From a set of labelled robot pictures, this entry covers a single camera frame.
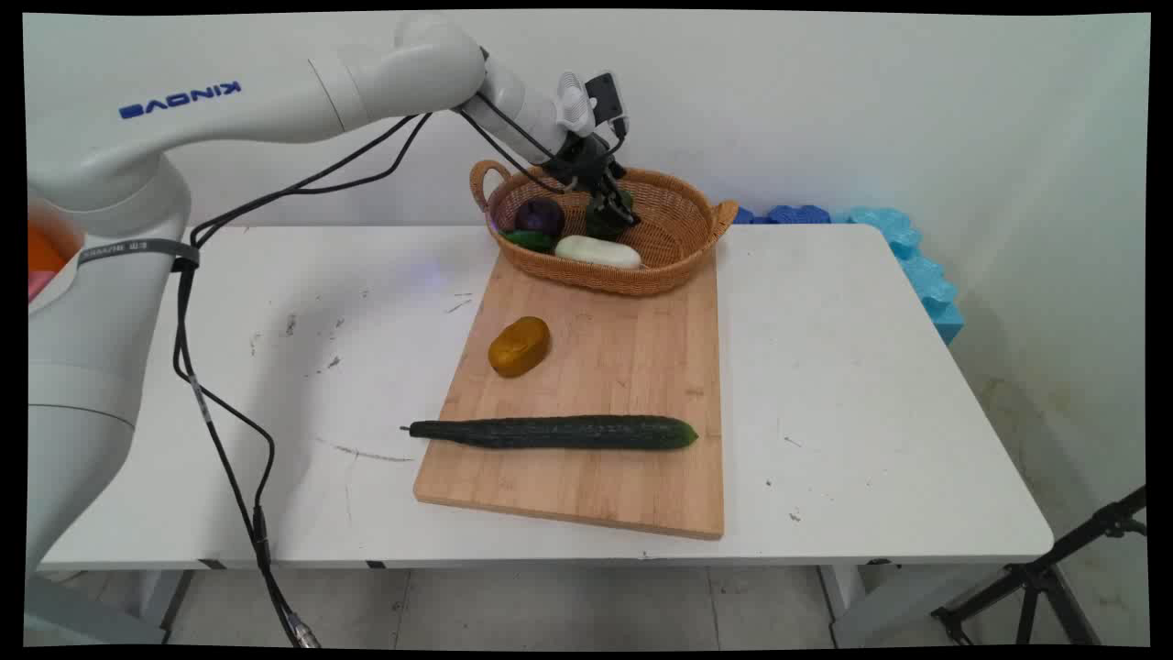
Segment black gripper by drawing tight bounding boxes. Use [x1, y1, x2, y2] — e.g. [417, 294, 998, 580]
[546, 132, 642, 228]

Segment dark green vegetable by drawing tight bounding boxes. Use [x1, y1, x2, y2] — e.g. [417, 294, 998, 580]
[585, 187, 637, 242]

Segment white oblong radish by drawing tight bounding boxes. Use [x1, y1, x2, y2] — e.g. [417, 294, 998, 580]
[554, 235, 643, 270]

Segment purple round eggplant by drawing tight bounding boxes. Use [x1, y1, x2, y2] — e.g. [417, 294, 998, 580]
[514, 197, 566, 238]

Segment woven wicker basket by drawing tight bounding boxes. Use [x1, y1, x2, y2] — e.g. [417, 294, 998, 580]
[469, 159, 740, 297]

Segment green pepper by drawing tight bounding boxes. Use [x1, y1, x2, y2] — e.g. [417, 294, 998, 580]
[499, 228, 557, 255]

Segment wooden cutting board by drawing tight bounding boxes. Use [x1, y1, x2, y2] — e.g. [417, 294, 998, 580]
[412, 246, 726, 540]

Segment brown potato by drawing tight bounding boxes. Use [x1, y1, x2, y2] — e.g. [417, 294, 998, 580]
[487, 315, 553, 380]

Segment long dark green cucumber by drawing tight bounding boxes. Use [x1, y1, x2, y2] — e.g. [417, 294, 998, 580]
[400, 414, 700, 452]

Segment blue foam mats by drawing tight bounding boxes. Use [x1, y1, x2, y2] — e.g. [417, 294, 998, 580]
[731, 203, 966, 347]

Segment white table leg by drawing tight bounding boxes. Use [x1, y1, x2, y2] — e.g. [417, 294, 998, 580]
[818, 561, 1000, 648]
[137, 568, 195, 633]

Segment orange object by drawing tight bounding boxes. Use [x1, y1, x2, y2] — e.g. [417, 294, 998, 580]
[27, 220, 85, 303]

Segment black tripod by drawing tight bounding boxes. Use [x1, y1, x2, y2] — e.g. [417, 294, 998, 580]
[929, 484, 1149, 648]

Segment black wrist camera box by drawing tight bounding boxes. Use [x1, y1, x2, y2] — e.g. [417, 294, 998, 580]
[585, 71, 631, 138]

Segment white ribbed camera mount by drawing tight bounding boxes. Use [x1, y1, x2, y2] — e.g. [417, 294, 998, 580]
[554, 71, 598, 138]

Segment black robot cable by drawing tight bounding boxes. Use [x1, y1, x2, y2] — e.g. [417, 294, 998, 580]
[172, 92, 587, 648]

